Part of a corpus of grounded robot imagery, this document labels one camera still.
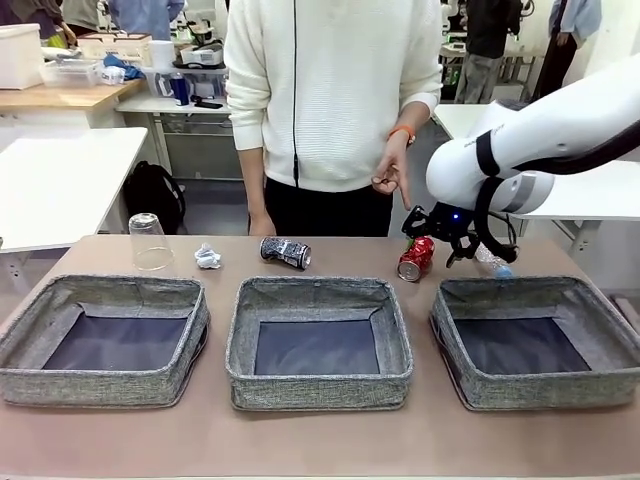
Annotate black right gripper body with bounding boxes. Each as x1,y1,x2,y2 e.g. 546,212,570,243
422,201,475,243

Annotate clear bottle with blue cap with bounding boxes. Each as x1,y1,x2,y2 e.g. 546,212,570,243
474,242,515,280

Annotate crushed red soda can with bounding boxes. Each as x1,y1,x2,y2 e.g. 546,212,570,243
397,235,437,284

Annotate white paper ball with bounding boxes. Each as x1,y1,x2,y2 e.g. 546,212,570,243
194,242,223,271

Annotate clear plastic cup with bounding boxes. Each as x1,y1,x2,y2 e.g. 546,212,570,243
128,212,175,272

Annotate person's left forearm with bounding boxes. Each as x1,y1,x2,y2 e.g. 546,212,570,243
397,97,434,134

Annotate person's right forearm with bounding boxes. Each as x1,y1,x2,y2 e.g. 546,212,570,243
238,151,267,221

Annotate person's left hand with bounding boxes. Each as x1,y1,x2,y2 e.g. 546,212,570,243
371,132,414,211

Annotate orange wrist watch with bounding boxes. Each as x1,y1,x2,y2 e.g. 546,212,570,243
387,124,417,147

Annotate white table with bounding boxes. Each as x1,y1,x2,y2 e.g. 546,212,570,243
0,127,150,254
432,103,640,256

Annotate crushed dark printed can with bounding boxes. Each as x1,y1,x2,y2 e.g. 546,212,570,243
259,236,313,271

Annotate person in white sweater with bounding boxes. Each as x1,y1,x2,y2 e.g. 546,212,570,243
223,0,444,237

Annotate grey fabric basket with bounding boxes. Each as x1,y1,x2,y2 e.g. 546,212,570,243
0,273,210,407
224,276,415,412
429,276,640,412

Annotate bystander in black jacket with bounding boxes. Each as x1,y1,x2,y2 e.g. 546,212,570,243
452,0,524,105

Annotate bystander in light blue shirt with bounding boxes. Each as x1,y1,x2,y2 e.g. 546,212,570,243
532,0,604,101

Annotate clear storage bin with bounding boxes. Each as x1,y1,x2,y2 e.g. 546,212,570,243
142,67,231,99

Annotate black backpack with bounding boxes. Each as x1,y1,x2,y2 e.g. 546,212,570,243
122,159,187,236

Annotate white headset device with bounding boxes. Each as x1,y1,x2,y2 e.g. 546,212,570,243
179,42,226,69

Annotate white desk with cabinet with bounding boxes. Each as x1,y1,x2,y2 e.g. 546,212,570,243
115,94,236,181

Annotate blue cloth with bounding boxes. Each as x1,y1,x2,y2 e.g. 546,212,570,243
102,53,146,81

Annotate bystander in blue top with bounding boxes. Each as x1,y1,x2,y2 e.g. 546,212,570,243
107,0,186,41

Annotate white slatted crate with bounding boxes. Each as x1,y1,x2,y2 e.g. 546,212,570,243
77,32,154,66

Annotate clear plastic basket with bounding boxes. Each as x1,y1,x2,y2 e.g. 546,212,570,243
39,58,101,89

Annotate wooden top table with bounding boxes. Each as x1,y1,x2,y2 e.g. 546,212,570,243
0,77,146,114

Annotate white storage box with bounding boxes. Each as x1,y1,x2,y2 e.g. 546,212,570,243
0,23,45,91

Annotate bystander in dark top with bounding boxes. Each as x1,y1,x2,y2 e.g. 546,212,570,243
0,0,79,49

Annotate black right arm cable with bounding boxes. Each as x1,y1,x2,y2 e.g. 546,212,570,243
474,127,640,265

